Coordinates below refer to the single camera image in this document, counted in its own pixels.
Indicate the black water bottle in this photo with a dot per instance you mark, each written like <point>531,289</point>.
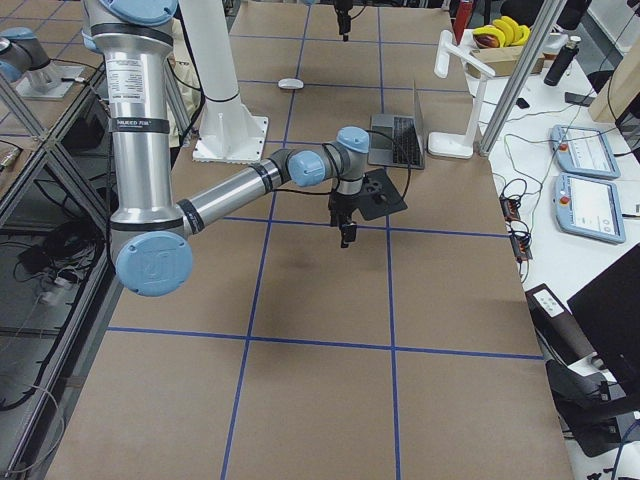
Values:
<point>562,61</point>

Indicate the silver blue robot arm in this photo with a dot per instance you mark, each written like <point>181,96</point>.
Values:
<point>23,56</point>
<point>151,228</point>

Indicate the brown box with white label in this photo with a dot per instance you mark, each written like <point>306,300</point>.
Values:
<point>557,325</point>

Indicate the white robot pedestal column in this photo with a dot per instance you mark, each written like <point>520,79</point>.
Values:
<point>228,132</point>

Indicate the white computer mouse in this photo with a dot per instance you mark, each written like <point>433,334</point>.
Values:
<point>290,84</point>

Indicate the black mouse pad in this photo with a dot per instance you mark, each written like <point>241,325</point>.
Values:
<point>394,202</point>

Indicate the upper blue teach pendant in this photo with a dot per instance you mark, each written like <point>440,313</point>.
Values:
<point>583,151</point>

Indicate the lower blue teach pendant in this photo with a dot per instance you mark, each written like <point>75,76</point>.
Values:
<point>589,207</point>

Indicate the yellow bananas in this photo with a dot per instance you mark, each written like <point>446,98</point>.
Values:
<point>502,32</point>

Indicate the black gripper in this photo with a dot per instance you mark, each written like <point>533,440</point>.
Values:
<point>343,19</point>
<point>338,205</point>

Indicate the brown cardboard box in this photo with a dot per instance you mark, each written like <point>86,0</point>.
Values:
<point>502,60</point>

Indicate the grey laptop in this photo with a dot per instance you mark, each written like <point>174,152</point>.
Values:
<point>398,140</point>

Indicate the person in cream sweater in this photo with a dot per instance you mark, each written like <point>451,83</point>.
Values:
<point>182,66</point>

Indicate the small orange circuit board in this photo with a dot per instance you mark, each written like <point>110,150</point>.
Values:
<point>510,209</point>

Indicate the black smartphone on desk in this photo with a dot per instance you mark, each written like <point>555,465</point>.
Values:
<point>578,99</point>

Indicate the blue teach pendant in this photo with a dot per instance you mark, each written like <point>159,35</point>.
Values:
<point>589,207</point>
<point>583,151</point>

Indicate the aluminium frame post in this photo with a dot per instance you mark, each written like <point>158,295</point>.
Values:
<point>547,17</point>

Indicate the black monitor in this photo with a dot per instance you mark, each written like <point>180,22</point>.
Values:
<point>607,311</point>

